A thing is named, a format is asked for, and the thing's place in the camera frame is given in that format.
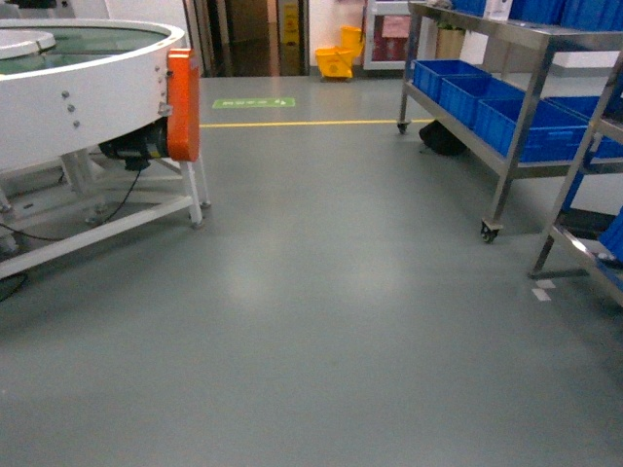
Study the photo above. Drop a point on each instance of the white round conveyor machine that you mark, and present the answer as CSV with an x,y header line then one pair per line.
x,y
68,85

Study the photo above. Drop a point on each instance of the blue bin near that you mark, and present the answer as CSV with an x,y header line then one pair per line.
x,y
554,134

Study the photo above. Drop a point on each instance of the black bag on floor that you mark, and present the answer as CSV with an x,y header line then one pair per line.
x,y
440,140

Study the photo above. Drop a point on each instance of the orange motor guard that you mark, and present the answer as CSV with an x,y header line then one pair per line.
x,y
183,96

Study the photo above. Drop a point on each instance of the blue bin middle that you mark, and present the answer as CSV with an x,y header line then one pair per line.
x,y
459,96

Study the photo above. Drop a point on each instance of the steel shelf cart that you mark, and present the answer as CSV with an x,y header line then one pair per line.
x,y
515,133

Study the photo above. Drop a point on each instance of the blue bin far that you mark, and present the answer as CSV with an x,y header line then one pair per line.
x,y
428,74

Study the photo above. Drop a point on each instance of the green floor sign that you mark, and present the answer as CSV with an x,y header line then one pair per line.
x,y
246,103

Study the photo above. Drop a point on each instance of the black electric motor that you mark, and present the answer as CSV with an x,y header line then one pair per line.
x,y
138,148

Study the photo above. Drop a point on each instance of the blue bin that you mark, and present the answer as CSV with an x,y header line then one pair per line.
x,y
554,134
428,74
459,96

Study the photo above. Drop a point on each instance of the yellow mop bucket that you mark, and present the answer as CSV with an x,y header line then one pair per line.
x,y
336,63

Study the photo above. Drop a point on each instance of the yellow caution sign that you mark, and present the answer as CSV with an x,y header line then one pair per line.
x,y
290,23

